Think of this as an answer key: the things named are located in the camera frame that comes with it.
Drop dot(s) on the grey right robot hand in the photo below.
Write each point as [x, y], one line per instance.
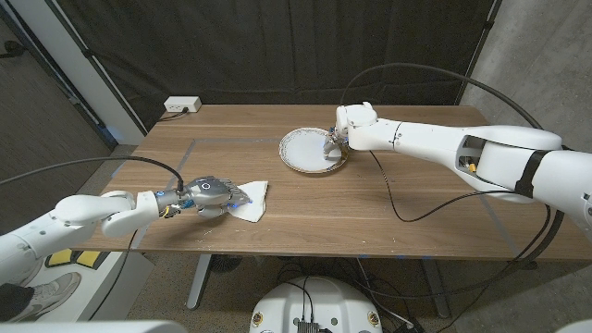
[334, 145]

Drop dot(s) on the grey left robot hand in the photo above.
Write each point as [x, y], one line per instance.
[208, 192]

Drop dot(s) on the white plate with gold rim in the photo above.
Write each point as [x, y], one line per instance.
[303, 150]

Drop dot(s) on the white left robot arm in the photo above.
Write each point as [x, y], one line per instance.
[74, 215]

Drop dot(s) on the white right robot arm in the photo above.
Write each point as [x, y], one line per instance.
[439, 143]

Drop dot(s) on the black round floor fan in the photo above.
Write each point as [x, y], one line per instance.
[225, 262]

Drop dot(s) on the grey table leg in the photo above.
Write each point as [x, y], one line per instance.
[435, 289]
[199, 282]

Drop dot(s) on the white power outlet box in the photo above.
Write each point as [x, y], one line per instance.
[182, 103]

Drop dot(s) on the black curtain backdrop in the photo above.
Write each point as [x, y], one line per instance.
[259, 51]

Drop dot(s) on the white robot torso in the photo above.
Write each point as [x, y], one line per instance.
[319, 300]

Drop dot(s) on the black backdrop stand pole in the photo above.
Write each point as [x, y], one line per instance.
[99, 69]
[478, 51]

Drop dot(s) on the grey sneaker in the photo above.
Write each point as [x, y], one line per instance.
[51, 296]

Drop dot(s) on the black trouser leg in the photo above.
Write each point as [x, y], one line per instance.
[14, 300]

